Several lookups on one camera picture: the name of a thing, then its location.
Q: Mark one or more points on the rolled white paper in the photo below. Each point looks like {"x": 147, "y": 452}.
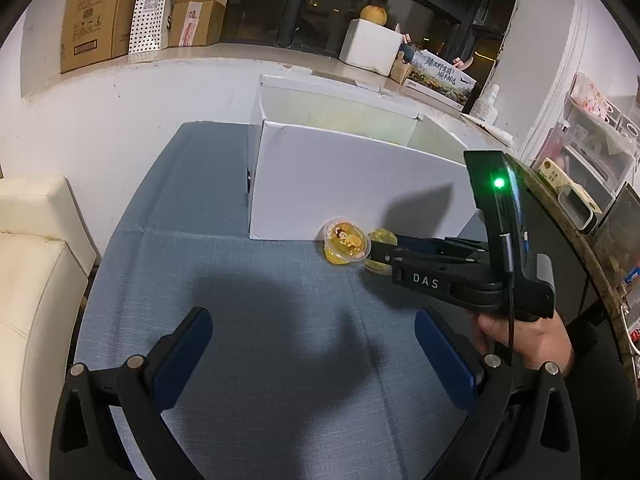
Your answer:
{"x": 499, "y": 134}

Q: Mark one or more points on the small open cardboard box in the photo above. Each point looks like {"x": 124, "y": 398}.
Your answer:
{"x": 196, "y": 23}

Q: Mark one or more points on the person's right hand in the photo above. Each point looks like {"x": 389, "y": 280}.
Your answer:
{"x": 545, "y": 340}

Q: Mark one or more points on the cartoon lid jelly cup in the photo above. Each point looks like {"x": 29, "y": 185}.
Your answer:
{"x": 345, "y": 243}

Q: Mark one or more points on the white plastic bottle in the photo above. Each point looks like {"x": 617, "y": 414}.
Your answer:
{"x": 484, "y": 107}

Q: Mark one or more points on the tall brown cardboard box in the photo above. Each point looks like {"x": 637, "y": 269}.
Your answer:
{"x": 94, "y": 31}

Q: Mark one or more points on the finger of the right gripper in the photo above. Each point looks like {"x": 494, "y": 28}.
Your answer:
{"x": 458, "y": 247}
{"x": 418, "y": 258}

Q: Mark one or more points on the cream leather sofa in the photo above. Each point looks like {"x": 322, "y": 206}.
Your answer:
{"x": 46, "y": 260}

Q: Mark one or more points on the white cardboard storage box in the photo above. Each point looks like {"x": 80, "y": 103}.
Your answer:
{"x": 321, "y": 150}

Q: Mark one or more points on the clear drawer organizer shelf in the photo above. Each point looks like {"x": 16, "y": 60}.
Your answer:
{"x": 594, "y": 142}

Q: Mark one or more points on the yellow pomelo fruit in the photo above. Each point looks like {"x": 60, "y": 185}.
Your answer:
{"x": 374, "y": 14}

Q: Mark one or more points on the black camera module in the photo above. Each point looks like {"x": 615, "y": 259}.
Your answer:
{"x": 497, "y": 197}

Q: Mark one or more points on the blue table cloth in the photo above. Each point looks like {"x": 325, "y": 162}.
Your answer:
{"x": 313, "y": 370}

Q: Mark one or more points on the small yellow jelly cup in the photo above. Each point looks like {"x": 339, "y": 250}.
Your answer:
{"x": 382, "y": 241}

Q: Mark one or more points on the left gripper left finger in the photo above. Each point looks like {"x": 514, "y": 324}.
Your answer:
{"x": 85, "y": 441}

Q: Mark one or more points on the landscape printed gift box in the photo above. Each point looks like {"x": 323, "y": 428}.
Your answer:
{"x": 434, "y": 77}

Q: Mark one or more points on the white foam box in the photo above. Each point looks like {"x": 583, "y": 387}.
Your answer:
{"x": 370, "y": 46}

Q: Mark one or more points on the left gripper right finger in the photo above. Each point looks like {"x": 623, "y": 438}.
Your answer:
{"x": 519, "y": 423}

